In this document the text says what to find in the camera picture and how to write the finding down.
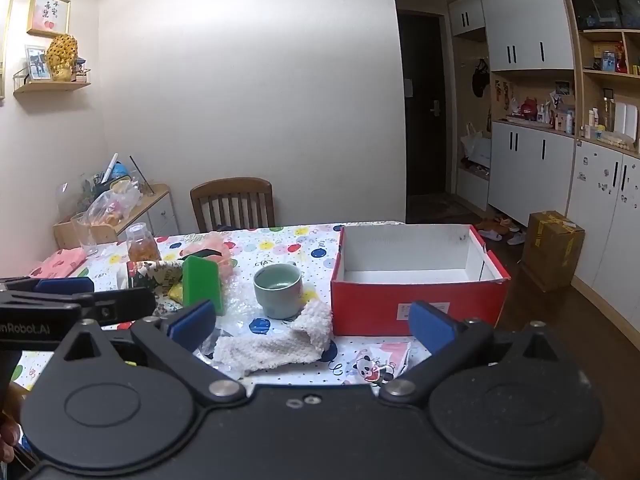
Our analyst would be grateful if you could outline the polka dot tablecloth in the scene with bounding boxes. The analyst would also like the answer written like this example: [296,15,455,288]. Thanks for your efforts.
[10,220,416,396]

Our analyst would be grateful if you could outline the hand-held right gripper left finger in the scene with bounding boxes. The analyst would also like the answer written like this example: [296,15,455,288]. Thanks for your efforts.
[54,299,248,404]

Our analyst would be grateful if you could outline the clear drinking glass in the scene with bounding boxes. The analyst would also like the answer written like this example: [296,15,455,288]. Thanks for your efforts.
[70,211,99,257]

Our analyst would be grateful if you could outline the pale green cup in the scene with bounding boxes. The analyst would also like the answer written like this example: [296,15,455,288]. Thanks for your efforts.
[253,262,305,320]

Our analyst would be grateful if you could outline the pink printed cloth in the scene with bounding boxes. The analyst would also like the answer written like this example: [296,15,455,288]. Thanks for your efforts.
[29,248,89,279]

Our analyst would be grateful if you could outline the patterned paper box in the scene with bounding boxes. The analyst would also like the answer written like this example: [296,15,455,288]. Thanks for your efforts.
[125,259,184,292]

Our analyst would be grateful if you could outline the dark entrance door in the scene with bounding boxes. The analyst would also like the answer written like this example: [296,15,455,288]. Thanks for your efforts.
[397,10,457,197]

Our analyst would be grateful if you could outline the green sponge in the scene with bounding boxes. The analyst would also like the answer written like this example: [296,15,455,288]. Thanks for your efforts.
[181,255,227,317]

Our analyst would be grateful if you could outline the large gold picture frame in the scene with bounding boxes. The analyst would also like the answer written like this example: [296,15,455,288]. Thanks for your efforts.
[0,0,18,102]

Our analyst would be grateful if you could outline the taped cardboard box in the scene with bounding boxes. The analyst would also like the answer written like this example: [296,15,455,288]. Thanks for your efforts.
[521,210,586,293]

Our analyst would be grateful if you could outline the panda print packet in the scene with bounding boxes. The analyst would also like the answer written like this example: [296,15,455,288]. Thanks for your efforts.
[347,341,412,387]

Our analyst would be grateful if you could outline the small photo frame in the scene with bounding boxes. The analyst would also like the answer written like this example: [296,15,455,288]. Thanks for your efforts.
[24,44,53,81]

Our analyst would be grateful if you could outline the wooden chair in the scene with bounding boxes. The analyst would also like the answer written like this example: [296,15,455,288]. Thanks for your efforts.
[189,177,277,234]

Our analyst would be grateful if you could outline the red cardboard box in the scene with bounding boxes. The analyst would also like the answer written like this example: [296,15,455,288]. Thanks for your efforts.
[330,224,512,338]

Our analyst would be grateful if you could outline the wooden wall shelf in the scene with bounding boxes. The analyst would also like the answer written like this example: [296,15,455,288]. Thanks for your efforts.
[13,67,92,94]

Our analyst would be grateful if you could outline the white shopping bag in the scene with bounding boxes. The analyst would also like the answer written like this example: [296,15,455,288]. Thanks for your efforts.
[459,122,493,169]

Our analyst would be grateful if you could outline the clear snack bag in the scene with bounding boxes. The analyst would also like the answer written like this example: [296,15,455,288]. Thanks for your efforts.
[86,179,142,227]

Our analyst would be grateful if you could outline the bubble wrap sheet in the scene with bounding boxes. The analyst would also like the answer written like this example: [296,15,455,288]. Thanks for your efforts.
[197,277,283,368]

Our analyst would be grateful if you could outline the glass jar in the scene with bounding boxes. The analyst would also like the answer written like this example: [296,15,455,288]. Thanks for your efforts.
[124,222,162,264]

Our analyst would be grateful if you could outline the gold ornament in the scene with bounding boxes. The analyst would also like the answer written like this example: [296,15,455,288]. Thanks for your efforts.
[45,33,81,83]

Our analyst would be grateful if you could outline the framed calligraphy picture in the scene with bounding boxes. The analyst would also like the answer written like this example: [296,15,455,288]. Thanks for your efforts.
[26,0,71,39]

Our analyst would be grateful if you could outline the white lower cabinet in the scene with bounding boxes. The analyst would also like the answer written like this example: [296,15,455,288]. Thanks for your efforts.
[488,120,577,229]

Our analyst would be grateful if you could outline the white textured towel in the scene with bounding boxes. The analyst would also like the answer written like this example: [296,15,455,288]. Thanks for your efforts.
[212,300,334,379]

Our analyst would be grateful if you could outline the pink plastic bag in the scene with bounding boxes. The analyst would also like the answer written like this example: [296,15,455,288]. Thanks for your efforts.
[186,231,237,283]

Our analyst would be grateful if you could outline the white sticker cabinet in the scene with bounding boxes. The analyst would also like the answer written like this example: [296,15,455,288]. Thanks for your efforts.
[565,139,640,308]

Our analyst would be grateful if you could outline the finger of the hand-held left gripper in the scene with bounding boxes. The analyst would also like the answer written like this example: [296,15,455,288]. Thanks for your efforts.
[75,287,157,325]
[4,276,96,297]

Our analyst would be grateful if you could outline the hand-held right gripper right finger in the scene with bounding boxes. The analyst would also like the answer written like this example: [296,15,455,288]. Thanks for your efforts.
[377,301,577,404]

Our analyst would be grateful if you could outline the black hanging bag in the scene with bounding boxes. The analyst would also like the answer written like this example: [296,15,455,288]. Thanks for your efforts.
[472,58,491,99]

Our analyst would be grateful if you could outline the white upper cabinet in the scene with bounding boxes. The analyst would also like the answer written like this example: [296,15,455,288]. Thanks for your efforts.
[448,0,574,72]

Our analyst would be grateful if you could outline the wooden display shelf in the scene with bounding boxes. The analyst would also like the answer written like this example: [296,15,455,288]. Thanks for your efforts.
[556,0,640,155]

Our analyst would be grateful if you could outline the wooden side cabinet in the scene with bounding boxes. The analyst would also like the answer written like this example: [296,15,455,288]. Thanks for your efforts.
[53,183,179,251]

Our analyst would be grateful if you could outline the person's left hand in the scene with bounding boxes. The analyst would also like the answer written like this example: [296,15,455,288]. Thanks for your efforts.
[0,410,23,465]

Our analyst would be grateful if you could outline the brown slippers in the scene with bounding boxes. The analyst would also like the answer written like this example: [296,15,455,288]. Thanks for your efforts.
[474,216,512,234]

